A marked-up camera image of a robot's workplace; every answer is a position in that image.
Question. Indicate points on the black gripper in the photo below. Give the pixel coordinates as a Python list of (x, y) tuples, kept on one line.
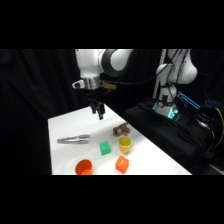
[(93, 96)]

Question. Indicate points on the orange plastic cup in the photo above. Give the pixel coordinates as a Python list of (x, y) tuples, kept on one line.
[(83, 167)]

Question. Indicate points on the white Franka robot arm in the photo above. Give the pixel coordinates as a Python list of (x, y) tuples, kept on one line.
[(166, 73)]

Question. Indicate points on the silver metal tongs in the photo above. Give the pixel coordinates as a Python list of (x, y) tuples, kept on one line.
[(73, 139)]

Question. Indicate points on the orange cube block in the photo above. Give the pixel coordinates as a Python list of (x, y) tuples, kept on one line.
[(122, 164)]

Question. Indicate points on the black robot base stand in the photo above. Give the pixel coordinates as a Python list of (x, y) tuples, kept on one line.
[(166, 133)]

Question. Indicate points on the black curtain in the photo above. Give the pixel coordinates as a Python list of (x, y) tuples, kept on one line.
[(33, 106)]

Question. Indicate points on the green cube block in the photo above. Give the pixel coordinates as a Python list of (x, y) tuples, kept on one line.
[(105, 147)]

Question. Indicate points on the brown plush tiger toy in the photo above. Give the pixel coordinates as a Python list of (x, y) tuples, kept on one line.
[(121, 129)]

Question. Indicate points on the yellow plastic cup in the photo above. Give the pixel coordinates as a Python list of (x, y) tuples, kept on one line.
[(124, 144)]

